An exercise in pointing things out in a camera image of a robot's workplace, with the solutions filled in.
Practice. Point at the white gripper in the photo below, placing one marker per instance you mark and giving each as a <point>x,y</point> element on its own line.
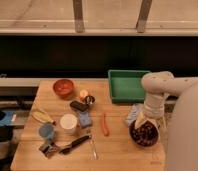
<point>153,108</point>

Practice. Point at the dark red grape bunch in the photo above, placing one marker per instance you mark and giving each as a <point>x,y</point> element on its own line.
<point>144,131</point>

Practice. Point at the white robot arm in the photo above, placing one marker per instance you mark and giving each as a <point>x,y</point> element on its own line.
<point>182,144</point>

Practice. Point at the purple bowl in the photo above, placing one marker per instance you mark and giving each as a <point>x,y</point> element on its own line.
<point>144,133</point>

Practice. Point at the red bowl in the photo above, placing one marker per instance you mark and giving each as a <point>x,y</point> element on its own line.
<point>63,88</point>

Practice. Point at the light blue cloth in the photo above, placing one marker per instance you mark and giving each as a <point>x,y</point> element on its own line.
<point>134,112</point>

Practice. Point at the green plastic tray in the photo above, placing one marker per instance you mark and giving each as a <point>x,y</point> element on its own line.
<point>125,86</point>

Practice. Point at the orange carrot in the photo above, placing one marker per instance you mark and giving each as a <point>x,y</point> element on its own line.
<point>103,125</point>

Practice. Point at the silver fork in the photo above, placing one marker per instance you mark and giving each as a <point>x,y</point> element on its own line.
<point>95,154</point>

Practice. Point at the small dark metal cup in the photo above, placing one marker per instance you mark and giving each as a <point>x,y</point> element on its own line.
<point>89,100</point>

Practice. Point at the blue sponge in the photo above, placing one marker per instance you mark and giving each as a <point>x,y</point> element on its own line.
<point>84,119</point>

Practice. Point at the black rectangular block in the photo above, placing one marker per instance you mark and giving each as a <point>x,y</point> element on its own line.
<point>78,106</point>

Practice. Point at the white cup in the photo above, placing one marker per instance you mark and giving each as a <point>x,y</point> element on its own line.
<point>69,123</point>

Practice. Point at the metal clamp tool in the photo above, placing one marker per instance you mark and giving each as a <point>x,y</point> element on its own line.
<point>49,148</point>

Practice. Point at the yellow banana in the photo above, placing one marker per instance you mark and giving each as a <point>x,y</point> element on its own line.
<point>42,116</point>

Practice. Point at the blue object on floor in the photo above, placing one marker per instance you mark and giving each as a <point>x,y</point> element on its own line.
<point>9,118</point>

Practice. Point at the black handled spatula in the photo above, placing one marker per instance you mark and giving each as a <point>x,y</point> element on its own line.
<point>66,149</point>

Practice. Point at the right metal window post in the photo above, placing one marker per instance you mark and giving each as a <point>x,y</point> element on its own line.
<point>143,15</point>

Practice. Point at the metal window post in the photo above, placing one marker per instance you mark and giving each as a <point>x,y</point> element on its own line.
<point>78,16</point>
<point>143,15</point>

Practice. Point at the left metal window post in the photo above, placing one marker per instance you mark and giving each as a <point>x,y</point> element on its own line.
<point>78,16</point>

